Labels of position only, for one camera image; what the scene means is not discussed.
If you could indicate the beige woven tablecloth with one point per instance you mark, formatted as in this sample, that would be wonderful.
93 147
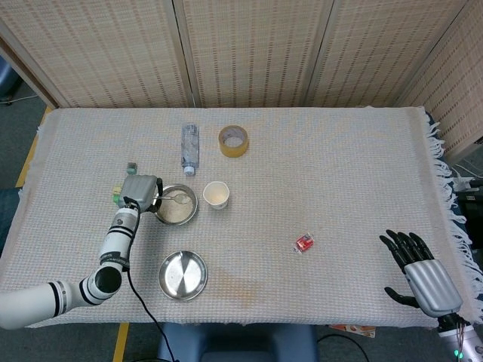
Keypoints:
320 181

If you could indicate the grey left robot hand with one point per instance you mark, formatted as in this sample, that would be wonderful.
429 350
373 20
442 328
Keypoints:
137 190

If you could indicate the black box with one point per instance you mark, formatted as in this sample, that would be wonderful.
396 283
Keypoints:
473 205

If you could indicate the white powder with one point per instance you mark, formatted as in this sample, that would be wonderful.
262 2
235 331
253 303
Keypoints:
175 213

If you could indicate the woven bamboo folding screen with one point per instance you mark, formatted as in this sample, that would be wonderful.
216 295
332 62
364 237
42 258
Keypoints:
256 49

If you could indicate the yellow packing tape roll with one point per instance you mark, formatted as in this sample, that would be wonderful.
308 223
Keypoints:
234 151

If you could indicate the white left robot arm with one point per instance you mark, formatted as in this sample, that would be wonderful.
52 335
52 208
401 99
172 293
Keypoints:
115 241

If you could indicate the red snack packet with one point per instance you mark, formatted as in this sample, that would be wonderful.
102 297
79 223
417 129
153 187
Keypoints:
303 243

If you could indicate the clear plastic water bottle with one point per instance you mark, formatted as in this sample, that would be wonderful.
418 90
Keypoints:
189 147

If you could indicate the round steel plate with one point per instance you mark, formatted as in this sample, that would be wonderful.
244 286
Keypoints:
183 277

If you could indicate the blue padded robot base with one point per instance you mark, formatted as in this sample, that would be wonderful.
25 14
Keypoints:
241 343

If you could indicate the steel bowl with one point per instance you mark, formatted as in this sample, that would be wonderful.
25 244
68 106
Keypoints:
193 211

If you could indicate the white paper cup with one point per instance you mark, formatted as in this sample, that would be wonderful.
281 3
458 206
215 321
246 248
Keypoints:
217 196

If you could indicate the orange printed paper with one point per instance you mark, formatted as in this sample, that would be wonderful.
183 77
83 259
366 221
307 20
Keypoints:
354 329

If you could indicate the small teal block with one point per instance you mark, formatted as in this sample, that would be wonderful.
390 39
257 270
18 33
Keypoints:
131 168

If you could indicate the white power strip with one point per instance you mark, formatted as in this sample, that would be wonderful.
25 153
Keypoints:
466 177

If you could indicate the small beige block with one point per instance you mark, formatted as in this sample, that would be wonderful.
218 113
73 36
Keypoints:
116 189

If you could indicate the green cube block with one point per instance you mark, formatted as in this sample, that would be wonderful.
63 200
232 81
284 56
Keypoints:
115 199

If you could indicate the grey black right robot hand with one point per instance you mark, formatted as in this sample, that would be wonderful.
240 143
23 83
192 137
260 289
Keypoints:
430 283

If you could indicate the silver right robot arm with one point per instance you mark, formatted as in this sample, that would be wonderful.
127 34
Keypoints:
466 343

